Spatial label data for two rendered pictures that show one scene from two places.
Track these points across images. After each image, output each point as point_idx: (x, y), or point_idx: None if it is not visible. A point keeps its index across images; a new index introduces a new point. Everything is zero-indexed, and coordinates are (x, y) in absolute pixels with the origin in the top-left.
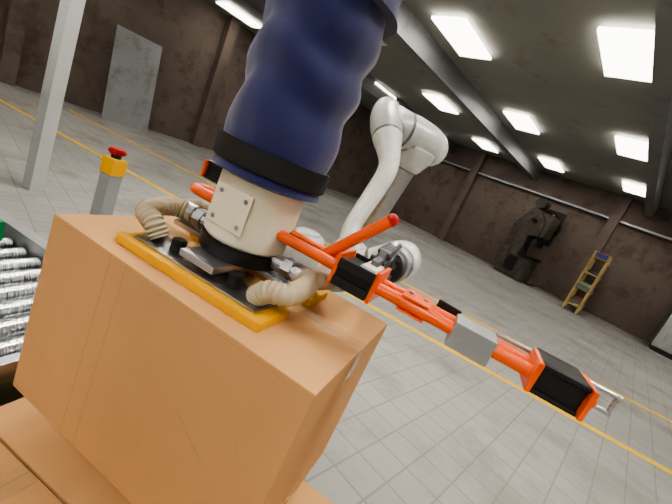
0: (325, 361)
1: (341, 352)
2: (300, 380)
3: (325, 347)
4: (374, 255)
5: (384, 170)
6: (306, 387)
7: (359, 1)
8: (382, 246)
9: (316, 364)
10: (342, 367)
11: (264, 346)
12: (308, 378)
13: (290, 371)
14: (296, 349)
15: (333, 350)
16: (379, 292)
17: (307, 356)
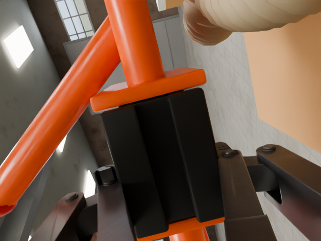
0: (286, 112)
1: (319, 132)
2: (255, 98)
3: (304, 99)
4: (98, 180)
5: None
6: (256, 107)
7: None
8: (52, 213)
9: (275, 103)
10: (297, 140)
11: (250, 35)
12: (261, 104)
13: (254, 82)
14: (271, 65)
15: (310, 115)
16: None
17: (274, 85)
